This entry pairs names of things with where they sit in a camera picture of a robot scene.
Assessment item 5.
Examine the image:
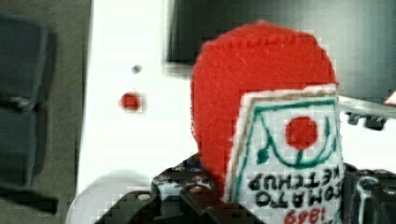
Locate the red felt ketchup bottle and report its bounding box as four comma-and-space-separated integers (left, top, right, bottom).
191, 31, 345, 224

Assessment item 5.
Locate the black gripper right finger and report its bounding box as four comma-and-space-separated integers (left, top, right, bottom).
342, 163, 396, 224

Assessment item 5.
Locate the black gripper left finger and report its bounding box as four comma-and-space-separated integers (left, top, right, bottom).
150, 152, 219, 216

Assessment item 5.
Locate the small red toy fruit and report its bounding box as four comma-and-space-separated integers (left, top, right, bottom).
120, 92, 142, 111

